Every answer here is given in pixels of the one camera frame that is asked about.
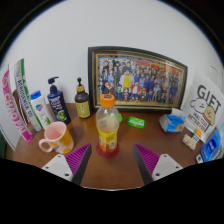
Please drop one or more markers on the orange-capped clear drink bottle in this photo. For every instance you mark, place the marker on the orange-capped clear drink bottle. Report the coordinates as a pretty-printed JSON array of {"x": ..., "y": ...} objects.
[{"x": 107, "y": 126}]

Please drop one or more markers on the pink mug with orange print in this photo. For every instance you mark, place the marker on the pink mug with orange print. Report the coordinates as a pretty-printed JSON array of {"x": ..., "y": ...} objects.
[{"x": 61, "y": 136}]

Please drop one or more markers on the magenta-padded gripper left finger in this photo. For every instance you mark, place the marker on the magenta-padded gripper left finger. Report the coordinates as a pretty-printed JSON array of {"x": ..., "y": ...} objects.
[{"x": 58, "y": 166}]

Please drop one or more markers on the blue box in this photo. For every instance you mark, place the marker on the blue box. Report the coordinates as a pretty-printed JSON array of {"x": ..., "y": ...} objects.
[{"x": 211, "y": 146}]

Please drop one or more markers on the blue tissue pack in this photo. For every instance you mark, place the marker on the blue tissue pack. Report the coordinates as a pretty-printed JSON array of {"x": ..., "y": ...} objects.
[{"x": 172, "y": 123}]

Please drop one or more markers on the white lotion bottle blue cap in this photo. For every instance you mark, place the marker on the white lotion bottle blue cap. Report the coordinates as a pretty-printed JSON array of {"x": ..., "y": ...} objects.
[{"x": 41, "y": 111}]

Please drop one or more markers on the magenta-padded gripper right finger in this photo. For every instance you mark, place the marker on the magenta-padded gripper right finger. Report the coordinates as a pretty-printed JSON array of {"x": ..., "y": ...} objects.
[{"x": 165, "y": 166}]

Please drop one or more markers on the small patterned packet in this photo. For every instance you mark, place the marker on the small patterned packet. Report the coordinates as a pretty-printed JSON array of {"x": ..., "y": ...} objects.
[{"x": 189, "y": 141}]

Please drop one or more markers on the white printed paper bag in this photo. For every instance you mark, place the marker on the white printed paper bag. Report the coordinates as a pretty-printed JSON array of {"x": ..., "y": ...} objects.
[{"x": 205, "y": 100}]

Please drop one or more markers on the dark blue pump bottle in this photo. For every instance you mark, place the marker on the dark blue pump bottle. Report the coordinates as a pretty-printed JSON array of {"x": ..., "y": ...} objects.
[{"x": 59, "y": 106}]

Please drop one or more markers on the black-framed group cartoon picture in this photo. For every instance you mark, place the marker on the black-framed group cartoon picture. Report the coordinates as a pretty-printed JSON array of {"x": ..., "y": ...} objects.
[{"x": 143, "y": 76}]

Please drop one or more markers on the colourful puzzle cube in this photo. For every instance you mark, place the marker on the colourful puzzle cube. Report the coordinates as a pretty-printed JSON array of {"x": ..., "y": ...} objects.
[{"x": 199, "y": 133}]

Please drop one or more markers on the brown pump bottle yellow label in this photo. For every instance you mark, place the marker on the brown pump bottle yellow label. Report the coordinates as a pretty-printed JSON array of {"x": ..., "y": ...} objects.
[{"x": 82, "y": 105}]

